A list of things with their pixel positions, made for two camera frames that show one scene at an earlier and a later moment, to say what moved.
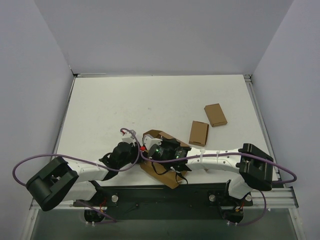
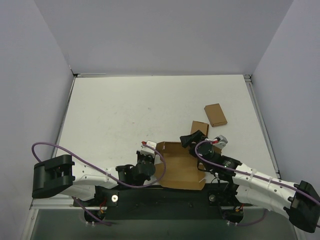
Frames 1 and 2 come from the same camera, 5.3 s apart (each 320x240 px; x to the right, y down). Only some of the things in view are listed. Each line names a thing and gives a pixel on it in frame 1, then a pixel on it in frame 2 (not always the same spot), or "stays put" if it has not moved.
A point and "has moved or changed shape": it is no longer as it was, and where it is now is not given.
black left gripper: (136, 149) to (140, 155)
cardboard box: (198, 133) stays put
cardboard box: (163, 173) has moved or changed shape
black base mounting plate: (183, 201) stays put
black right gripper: (148, 151) to (196, 143)
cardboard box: (215, 114) stays put
